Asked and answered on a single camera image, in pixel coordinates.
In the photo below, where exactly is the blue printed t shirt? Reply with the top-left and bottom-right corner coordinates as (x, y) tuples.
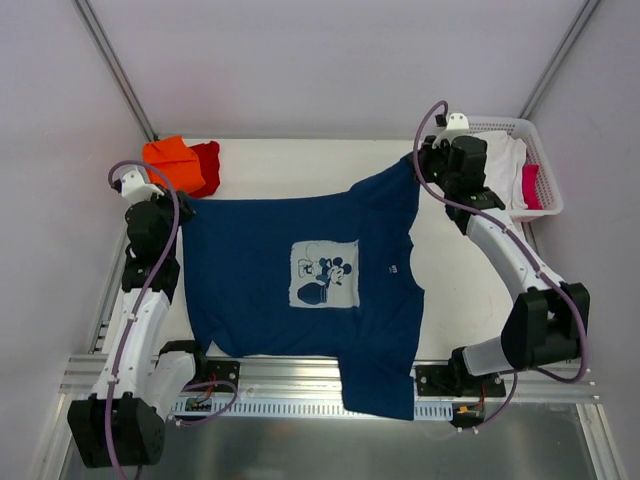
(182, 157), (424, 420)

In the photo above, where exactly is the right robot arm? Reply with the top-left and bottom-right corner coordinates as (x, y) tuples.
(412, 135), (590, 396)

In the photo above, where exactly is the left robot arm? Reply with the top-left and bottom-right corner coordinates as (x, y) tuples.
(67, 192), (209, 471)

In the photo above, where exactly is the white t shirt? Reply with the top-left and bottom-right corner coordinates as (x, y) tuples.
(475, 131), (527, 210)

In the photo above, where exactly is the orange folded t shirt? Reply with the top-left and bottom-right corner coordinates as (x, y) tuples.
(142, 136), (205, 194)

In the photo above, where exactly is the pink t shirt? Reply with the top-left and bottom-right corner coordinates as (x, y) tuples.
(522, 164), (542, 210)

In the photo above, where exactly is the red folded t shirt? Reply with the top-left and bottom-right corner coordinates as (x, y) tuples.
(190, 141), (220, 198)

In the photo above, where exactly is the white plastic basket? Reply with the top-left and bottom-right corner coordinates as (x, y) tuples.
(469, 116), (564, 223)

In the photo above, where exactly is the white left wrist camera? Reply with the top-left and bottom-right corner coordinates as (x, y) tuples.
(112, 168), (164, 204)

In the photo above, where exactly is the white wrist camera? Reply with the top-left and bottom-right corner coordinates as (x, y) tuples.
(112, 168), (164, 204)
(432, 112), (470, 149)

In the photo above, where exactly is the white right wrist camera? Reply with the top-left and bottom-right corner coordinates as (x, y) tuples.
(432, 112), (470, 149)

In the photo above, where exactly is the left aluminium corner post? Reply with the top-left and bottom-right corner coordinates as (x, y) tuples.
(71, 0), (159, 142)

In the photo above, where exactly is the aluminium corner post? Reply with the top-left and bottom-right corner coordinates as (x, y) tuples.
(518, 0), (604, 120)
(71, 0), (159, 142)

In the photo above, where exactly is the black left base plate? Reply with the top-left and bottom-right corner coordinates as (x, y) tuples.
(198, 359), (241, 395)

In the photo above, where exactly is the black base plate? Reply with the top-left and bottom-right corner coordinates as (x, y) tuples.
(198, 359), (241, 395)
(414, 364), (506, 398)

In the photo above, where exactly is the aluminium front rail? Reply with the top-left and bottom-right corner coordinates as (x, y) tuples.
(59, 354), (602, 404)

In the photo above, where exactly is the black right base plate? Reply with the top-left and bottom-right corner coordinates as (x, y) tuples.
(414, 364), (506, 398)

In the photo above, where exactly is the right aluminium corner post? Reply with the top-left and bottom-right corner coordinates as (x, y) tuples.
(518, 0), (604, 120)

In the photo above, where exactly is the white slotted cable duct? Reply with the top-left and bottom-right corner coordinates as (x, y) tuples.
(171, 396), (454, 422)

